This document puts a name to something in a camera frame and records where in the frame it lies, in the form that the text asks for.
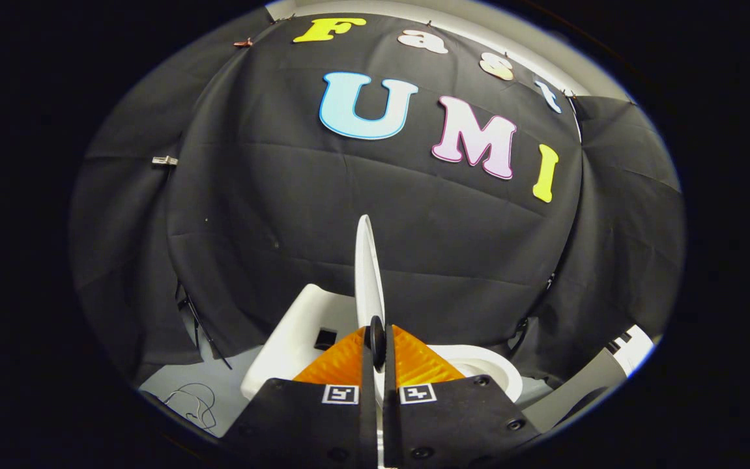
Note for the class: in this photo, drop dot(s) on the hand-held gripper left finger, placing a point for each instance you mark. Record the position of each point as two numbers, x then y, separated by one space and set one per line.
367 391

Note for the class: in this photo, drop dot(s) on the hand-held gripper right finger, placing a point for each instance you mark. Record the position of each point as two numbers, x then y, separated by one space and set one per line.
390 391

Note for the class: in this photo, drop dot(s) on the white toilet lid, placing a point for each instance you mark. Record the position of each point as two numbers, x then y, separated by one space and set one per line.
368 280

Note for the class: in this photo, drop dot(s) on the white toilet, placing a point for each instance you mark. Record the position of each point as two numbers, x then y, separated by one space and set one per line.
296 326

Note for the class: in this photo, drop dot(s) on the black backdrop cloth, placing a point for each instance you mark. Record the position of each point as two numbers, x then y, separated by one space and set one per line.
348 208

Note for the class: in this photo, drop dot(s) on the grey white pole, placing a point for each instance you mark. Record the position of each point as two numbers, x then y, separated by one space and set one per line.
583 384

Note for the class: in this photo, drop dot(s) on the small silver clip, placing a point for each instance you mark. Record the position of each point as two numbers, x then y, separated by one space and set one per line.
165 160

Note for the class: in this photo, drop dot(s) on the small red clip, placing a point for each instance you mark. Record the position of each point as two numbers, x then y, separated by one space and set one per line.
242 43

